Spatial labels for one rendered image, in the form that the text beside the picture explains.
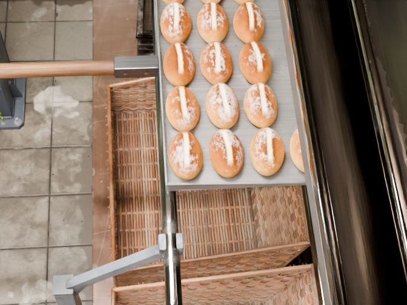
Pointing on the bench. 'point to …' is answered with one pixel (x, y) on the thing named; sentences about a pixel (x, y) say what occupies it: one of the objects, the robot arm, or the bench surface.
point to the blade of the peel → (253, 177)
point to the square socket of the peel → (136, 66)
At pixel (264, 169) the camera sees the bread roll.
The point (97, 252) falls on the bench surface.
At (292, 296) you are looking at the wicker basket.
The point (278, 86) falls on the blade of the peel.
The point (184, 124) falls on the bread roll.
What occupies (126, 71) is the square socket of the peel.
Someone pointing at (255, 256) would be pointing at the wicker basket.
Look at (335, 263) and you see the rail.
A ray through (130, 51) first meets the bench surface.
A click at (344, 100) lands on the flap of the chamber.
